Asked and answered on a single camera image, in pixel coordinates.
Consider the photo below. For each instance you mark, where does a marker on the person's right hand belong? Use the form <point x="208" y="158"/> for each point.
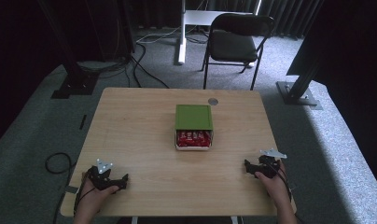
<point x="278" y="188"/>

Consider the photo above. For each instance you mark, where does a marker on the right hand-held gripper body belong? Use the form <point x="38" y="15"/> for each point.
<point x="268" y="168"/>

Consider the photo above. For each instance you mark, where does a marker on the dark curtain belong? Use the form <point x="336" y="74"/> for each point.
<point x="289" y="15"/>

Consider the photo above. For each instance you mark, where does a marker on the white desk frame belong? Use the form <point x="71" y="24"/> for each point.
<point x="182" y="37"/>

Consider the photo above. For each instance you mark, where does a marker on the black metal stand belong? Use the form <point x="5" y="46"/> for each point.
<point x="297" y="93"/>
<point x="76" y="84"/>

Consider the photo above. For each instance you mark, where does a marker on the round grey table grommet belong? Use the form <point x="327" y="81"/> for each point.
<point x="212" y="101"/>

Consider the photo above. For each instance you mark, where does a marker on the black folding chair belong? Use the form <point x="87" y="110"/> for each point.
<point x="232" y="46"/>

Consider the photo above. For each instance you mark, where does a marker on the black tape strip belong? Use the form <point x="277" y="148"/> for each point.
<point x="82" y="122"/>

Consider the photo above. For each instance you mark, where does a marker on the row of red packets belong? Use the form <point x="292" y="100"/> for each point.
<point x="193" y="139"/>

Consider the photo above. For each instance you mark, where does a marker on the person's left hand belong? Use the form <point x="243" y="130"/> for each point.
<point x="91" y="197"/>

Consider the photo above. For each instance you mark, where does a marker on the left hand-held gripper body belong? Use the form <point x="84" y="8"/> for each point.
<point x="102" y="180"/>

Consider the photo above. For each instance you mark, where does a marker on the grey tape piece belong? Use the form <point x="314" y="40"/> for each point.
<point x="71" y="189"/>

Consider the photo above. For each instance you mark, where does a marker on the white table leg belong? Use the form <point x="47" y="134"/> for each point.
<point x="234" y="220"/>
<point x="134" y="220"/>

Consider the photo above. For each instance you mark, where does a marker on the green box sleeve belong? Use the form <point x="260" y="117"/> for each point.
<point x="193" y="117"/>

